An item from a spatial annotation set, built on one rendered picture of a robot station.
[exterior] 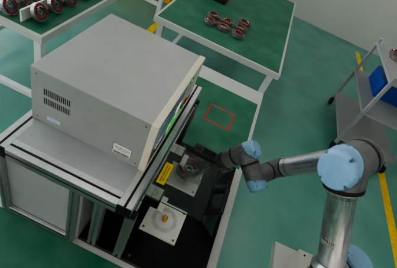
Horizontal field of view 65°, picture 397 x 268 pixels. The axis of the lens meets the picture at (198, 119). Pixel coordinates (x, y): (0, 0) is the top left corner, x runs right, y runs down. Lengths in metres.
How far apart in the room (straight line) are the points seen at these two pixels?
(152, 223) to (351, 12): 5.57
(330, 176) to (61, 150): 0.78
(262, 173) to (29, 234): 0.85
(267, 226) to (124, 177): 1.70
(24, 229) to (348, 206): 1.05
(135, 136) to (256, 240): 1.67
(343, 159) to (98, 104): 0.68
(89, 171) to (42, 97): 0.25
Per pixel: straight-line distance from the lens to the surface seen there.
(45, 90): 0.99
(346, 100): 4.13
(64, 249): 1.26
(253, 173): 1.21
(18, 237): 1.29
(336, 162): 0.94
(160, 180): 1.05
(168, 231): 1.30
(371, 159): 0.99
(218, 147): 1.68
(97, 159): 1.00
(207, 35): 2.60
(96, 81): 0.94
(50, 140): 1.04
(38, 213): 1.26
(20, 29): 2.19
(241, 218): 2.45
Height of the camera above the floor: 1.91
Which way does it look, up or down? 41 degrees down
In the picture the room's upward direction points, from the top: 25 degrees clockwise
